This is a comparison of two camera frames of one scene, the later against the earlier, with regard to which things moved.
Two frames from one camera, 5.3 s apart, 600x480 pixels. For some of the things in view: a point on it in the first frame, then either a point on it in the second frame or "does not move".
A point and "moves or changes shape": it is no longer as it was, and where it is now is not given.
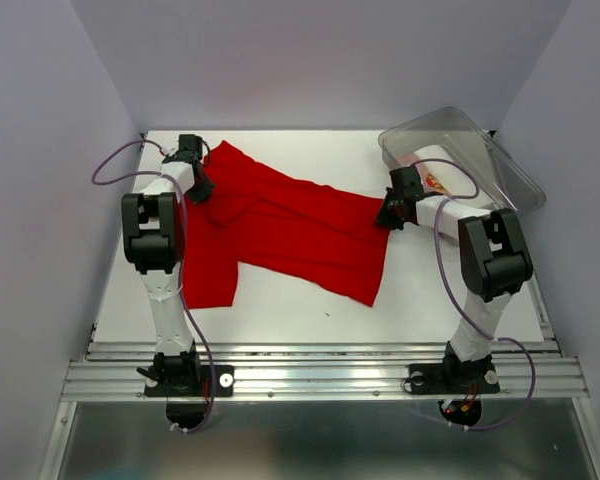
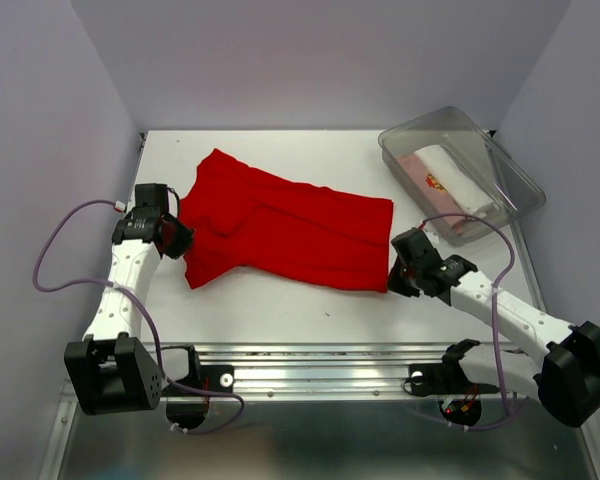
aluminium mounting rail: x=322 y=372 does not move
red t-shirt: x=274 y=220 moves or changes shape
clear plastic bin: x=459 y=160 does not move
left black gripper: x=203 y=194 → x=184 y=241
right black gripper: x=383 y=217 → x=396 y=285
